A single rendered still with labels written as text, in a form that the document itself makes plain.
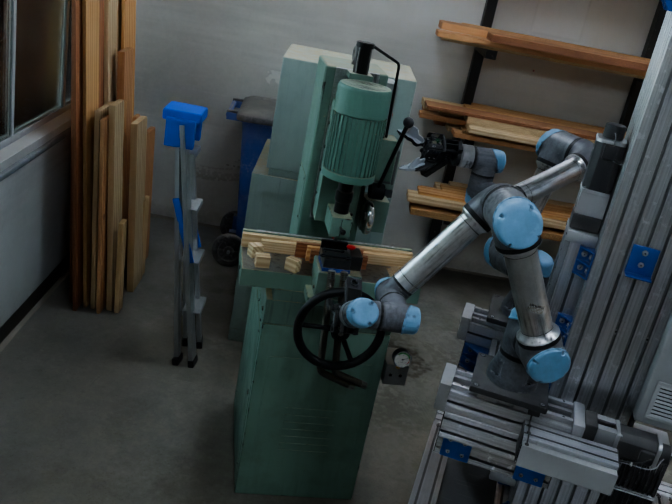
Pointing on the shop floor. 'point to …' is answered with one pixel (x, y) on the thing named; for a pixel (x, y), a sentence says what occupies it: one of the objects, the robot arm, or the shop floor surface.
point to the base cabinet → (299, 412)
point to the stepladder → (186, 225)
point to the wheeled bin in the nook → (257, 117)
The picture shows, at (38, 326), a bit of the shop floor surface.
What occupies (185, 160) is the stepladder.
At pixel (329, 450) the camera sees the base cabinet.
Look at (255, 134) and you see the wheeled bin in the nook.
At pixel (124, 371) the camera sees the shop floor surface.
